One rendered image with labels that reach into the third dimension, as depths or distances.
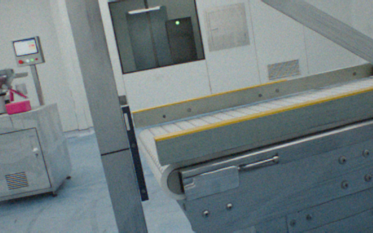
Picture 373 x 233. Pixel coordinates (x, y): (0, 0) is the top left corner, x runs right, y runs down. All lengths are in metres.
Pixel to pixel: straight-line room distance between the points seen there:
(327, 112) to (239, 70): 5.27
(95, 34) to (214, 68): 5.02
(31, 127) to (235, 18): 3.79
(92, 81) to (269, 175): 0.38
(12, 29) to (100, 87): 5.41
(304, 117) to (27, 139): 2.72
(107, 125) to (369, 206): 0.48
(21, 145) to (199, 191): 2.70
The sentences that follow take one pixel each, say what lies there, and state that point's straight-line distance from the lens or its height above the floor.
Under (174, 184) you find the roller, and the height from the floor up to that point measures 0.82.
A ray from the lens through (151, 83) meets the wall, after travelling 5.59.
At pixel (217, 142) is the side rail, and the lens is 0.41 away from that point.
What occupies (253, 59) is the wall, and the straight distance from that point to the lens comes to 5.78.
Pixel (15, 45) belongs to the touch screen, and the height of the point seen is 1.33.
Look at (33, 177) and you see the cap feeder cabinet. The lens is 3.10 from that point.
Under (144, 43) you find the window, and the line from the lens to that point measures 5.59.
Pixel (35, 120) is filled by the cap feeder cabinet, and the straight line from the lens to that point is 2.97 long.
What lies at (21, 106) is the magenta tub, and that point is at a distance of 3.01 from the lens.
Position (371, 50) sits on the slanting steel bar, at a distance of 0.46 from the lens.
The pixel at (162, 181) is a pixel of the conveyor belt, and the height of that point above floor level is 0.83.
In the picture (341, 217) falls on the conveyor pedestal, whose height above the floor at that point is 0.68.
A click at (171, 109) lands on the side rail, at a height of 0.88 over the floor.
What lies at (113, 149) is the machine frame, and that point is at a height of 0.82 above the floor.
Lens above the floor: 0.97
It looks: 10 degrees down
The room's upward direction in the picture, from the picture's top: 10 degrees counter-clockwise
